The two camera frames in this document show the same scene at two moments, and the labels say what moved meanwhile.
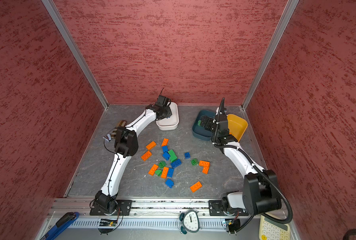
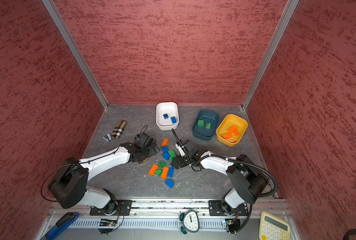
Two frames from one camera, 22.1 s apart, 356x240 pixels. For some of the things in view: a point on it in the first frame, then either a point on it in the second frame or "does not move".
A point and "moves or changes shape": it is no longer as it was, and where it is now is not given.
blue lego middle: [166, 155] does not move
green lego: [158, 172] does not move
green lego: [171, 153] does not move
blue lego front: [169, 183] does not move
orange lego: [206, 165] moves or changes shape
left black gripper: [169, 113] to [152, 151]
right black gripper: [210, 121] to [180, 158]
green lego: [173, 157] does not move
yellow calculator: [270, 229] does not move
